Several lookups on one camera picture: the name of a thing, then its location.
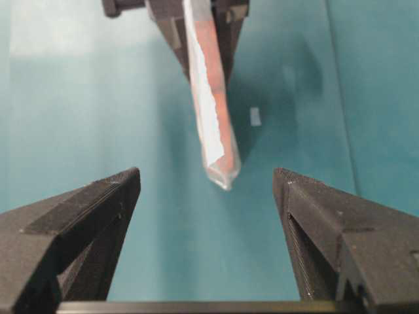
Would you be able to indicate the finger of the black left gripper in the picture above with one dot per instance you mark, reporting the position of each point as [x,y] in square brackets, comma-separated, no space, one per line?
[229,17]

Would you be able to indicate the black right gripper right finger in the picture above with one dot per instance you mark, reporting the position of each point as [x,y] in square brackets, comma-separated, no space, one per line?
[346,248]

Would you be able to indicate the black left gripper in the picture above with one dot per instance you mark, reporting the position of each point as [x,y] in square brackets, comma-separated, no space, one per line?
[169,18]

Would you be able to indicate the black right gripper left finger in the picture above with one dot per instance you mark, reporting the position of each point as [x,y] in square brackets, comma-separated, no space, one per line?
[66,248]

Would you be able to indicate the clear zip bag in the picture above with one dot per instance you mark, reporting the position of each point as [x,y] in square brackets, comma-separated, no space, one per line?
[220,156]

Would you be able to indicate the small clear tape piece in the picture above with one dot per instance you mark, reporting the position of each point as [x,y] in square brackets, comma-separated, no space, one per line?
[255,117]

